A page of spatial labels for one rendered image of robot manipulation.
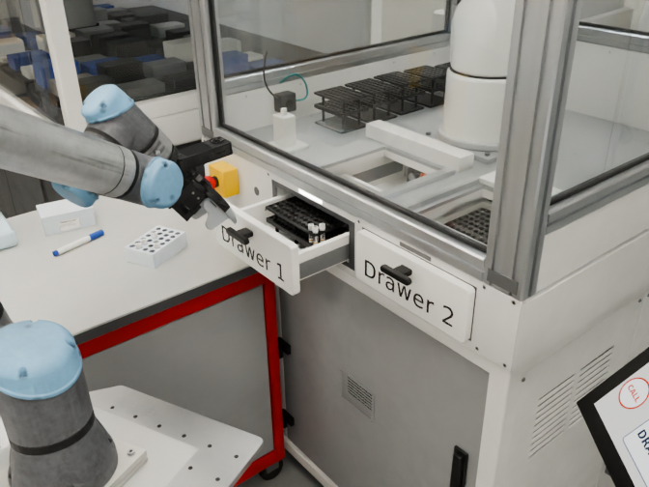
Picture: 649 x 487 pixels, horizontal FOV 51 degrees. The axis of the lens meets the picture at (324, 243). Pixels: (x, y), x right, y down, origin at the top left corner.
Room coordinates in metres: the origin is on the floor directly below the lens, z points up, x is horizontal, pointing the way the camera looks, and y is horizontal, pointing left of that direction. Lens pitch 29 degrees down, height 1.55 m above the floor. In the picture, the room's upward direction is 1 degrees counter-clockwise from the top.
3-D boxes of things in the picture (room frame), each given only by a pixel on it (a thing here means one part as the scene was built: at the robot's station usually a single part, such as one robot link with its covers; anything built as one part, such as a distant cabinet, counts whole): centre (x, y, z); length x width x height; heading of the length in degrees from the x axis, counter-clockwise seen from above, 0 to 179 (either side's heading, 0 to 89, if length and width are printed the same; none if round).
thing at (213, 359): (1.46, 0.53, 0.38); 0.62 x 0.58 x 0.76; 38
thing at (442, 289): (1.08, -0.16, 0.87); 0.29 x 0.02 x 0.11; 38
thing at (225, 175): (1.57, 0.25, 0.88); 0.07 x 0.05 x 0.07; 38
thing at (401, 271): (1.06, -0.14, 0.91); 0.07 x 0.04 x 0.01; 38
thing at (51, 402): (0.73, 0.40, 0.95); 0.13 x 0.12 x 0.14; 57
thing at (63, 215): (1.57, 0.66, 0.79); 0.13 x 0.09 x 0.05; 118
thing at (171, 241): (1.40, 0.40, 0.78); 0.12 x 0.08 x 0.04; 153
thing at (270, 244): (1.24, 0.15, 0.87); 0.29 x 0.02 x 0.11; 38
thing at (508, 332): (1.59, -0.37, 0.87); 1.02 x 0.95 x 0.14; 38
